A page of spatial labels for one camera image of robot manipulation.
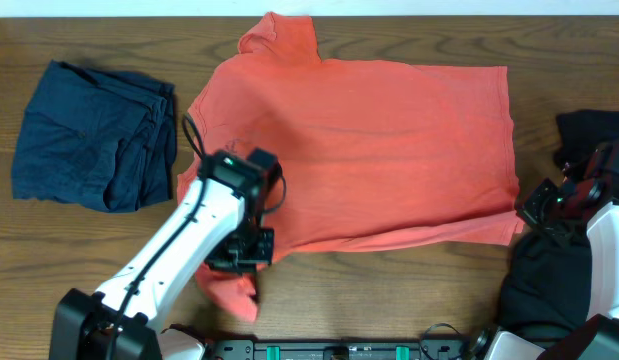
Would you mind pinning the red orange t-shirt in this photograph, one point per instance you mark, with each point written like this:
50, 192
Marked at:
377, 155

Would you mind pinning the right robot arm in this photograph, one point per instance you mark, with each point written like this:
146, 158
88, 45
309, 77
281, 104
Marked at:
597, 338

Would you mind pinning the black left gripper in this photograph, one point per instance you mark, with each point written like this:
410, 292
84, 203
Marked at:
263, 254

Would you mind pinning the folded navy blue garment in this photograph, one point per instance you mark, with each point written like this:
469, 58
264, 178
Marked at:
103, 140

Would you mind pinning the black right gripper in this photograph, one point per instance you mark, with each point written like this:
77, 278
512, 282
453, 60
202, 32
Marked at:
529, 209

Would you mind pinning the black garment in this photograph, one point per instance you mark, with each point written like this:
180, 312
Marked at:
551, 289

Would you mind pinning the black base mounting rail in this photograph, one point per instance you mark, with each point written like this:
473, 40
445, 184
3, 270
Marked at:
439, 342

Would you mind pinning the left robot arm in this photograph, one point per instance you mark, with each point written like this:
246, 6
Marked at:
218, 223

